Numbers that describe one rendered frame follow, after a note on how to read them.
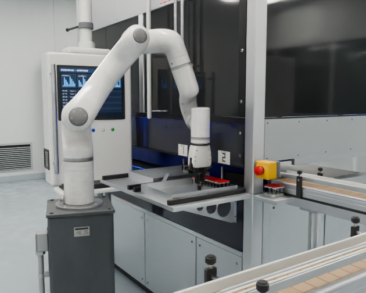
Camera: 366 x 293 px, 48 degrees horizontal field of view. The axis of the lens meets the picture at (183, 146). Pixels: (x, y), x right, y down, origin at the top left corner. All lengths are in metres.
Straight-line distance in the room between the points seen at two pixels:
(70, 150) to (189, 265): 1.00
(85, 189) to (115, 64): 0.51
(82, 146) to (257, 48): 0.82
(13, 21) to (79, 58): 4.69
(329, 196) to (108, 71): 0.99
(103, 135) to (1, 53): 4.66
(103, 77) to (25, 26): 5.51
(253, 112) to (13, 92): 5.57
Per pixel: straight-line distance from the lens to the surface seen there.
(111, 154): 2.53
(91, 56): 2.49
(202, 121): 1.78
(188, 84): 1.76
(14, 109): 7.01
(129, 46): 1.66
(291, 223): 2.06
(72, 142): 1.70
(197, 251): 2.23
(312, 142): 2.08
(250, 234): 1.88
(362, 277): 0.95
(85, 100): 1.63
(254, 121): 1.79
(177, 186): 1.96
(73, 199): 1.71
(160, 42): 1.76
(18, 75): 7.03
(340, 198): 1.67
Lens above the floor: 1.29
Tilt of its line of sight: 6 degrees down
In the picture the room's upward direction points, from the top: straight up
